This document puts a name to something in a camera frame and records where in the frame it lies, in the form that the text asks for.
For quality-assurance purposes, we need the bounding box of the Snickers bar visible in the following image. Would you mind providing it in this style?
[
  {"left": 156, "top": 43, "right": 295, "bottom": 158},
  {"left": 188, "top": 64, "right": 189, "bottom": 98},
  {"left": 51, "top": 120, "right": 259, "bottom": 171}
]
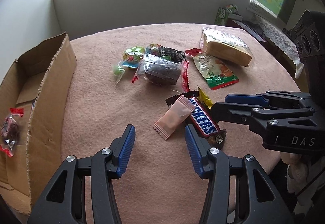
[
  {"left": 198, "top": 87, "right": 213, "bottom": 110},
  {"left": 189, "top": 96, "right": 226, "bottom": 149}
]

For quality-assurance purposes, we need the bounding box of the sliced bread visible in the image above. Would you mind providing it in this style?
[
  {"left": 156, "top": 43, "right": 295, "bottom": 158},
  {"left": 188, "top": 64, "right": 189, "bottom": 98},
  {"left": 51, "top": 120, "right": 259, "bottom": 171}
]
[{"left": 200, "top": 28, "right": 253, "bottom": 67}]

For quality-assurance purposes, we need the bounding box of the pink wafer packet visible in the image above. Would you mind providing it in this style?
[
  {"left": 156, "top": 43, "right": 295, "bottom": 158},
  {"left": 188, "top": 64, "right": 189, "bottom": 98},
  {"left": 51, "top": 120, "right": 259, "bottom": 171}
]
[{"left": 153, "top": 95, "right": 196, "bottom": 140}]

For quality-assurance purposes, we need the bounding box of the red-ended clear snack packet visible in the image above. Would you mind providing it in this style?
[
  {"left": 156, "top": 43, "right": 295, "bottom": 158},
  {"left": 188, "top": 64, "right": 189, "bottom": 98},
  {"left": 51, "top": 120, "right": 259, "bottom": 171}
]
[{"left": 1, "top": 108, "right": 24, "bottom": 157}]

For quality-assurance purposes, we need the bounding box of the dark bun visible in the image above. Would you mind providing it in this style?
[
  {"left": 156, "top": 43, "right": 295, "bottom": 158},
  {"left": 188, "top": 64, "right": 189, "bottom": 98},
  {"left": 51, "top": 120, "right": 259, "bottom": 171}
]
[{"left": 131, "top": 53, "right": 190, "bottom": 92}]

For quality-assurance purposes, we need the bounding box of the white gloved right hand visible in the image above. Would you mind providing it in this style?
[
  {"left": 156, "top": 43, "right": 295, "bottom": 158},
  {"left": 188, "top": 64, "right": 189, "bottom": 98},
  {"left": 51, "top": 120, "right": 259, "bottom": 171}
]
[{"left": 280, "top": 151, "right": 325, "bottom": 212}]

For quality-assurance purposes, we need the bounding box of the white lace cloth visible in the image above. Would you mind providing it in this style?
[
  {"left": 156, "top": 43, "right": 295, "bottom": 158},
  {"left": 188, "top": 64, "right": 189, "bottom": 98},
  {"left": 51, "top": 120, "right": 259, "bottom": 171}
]
[{"left": 254, "top": 14, "right": 304, "bottom": 79}]

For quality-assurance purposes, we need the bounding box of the green red jerky pouch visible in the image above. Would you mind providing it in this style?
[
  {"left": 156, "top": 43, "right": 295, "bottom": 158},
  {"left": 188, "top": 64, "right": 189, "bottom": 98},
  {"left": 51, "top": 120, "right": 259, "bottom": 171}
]
[{"left": 185, "top": 48, "right": 239, "bottom": 90}]

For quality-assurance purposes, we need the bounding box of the dark side cabinet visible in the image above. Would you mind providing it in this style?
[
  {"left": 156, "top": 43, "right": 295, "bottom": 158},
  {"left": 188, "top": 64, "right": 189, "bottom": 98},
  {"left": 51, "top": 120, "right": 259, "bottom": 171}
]
[{"left": 226, "top": 19, "right": 280, "bottom": 55}]

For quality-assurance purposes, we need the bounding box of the black printed candy packet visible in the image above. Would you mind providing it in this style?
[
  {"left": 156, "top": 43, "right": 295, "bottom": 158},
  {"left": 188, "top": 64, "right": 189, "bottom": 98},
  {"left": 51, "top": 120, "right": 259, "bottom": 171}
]
[{"left": 145, "top": 44, "right": 186, "bottom": 63}]

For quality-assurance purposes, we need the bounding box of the open cardboard box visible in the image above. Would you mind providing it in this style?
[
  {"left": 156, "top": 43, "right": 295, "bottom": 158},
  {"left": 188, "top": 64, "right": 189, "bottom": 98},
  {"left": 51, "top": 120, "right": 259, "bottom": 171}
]
[{"left": 1, "top": 32, "right": 77, "bottom": 215}]

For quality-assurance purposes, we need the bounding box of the small green candy packet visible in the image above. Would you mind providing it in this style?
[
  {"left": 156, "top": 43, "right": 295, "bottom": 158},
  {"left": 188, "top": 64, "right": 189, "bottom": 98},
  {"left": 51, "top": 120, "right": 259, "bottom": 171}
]
[{"left": 112, "top": 60, "right": 126, "bottom": 86}]

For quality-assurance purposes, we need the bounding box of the green jelly cup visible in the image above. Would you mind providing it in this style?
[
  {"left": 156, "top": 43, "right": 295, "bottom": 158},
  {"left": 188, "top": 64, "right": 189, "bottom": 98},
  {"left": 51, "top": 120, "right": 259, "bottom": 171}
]
[{"left": 122, "top": 46, "right": 145, "bottom": 68}]

